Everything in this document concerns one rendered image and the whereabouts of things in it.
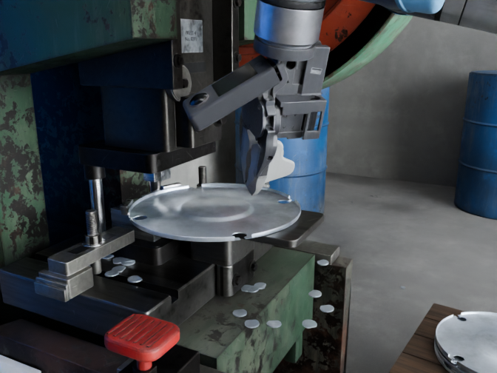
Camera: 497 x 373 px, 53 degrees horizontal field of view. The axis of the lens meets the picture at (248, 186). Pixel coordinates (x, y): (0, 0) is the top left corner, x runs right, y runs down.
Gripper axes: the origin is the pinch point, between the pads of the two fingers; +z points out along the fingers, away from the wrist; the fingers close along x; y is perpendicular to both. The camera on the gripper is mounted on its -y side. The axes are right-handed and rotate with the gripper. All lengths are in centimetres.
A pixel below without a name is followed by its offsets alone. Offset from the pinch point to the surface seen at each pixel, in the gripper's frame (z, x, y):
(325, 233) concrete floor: 138, 139, 117
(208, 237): 8.7, 0.9, -4.7
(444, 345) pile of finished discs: 51, 1, 55
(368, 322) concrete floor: 109, 53, 84
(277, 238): 8.9, -1.4, 5.1
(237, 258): 18.5, 5.8, 2.4
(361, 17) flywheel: -13, 34, 35
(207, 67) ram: -6.5, 26.8, 1.8
